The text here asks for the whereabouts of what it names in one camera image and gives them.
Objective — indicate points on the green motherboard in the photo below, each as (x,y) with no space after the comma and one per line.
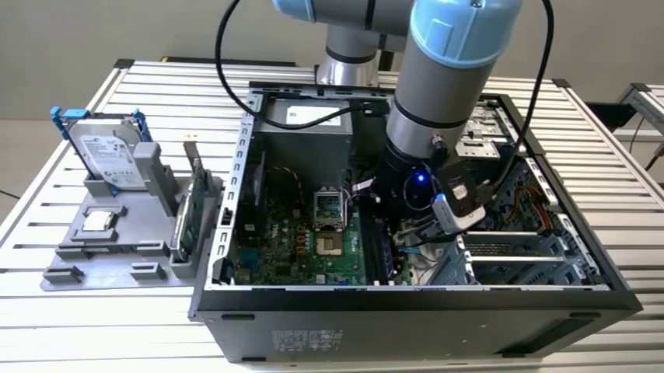
(331,268)

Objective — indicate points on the grey power supply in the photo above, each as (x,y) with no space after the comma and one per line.
(306,155)

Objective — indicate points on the black case fan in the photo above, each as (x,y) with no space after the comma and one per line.
(253,194)

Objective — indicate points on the CPU socket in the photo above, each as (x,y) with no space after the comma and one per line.
(330,244)

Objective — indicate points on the hard disk in blue carrier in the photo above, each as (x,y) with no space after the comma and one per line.
(108,155)

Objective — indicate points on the black RAM slot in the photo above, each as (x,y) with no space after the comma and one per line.
(375,268)
(369,264)

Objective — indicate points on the aluminium slatted side table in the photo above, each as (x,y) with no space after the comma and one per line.
(645,101)

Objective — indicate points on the green graphics card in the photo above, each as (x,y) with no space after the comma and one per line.
(192,217)

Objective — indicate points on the grey parts rack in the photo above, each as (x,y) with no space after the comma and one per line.
(130,233)

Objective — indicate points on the silver CPU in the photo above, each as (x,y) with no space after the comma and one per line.
(100,220)

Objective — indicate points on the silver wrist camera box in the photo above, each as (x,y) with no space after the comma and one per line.
(461,202)

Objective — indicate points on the black table connector block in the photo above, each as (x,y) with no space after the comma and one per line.
(612,114)

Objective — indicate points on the metal locking lever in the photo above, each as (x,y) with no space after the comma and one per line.
(345,210)

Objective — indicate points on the green RAM stick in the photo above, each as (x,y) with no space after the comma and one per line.
(386,250)
(111,248)

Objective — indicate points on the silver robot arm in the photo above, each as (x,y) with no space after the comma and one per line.
(441,77)

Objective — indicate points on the dark grey plastic shroud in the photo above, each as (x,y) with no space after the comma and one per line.
(370,136)

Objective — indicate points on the black PC case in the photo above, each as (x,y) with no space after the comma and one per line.
(363,330)

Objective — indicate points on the silver drive cage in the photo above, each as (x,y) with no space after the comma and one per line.
(480,149)

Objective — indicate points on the silver disk bay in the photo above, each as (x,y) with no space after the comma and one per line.
(518,258)

